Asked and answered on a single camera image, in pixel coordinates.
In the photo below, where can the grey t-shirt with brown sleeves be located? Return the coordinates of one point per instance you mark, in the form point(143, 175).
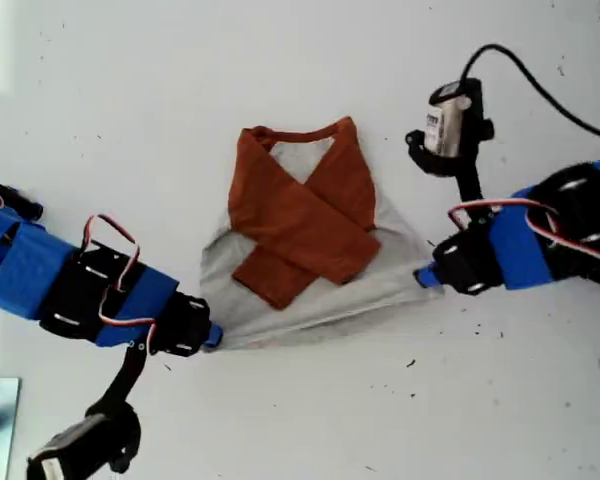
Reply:
point(300, 225)

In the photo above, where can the steel plate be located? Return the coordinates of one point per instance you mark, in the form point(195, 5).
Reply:
point(5, 415)

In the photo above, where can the black camera stalk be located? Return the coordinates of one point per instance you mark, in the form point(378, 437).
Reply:
point(122, 380)
point(467, 170)

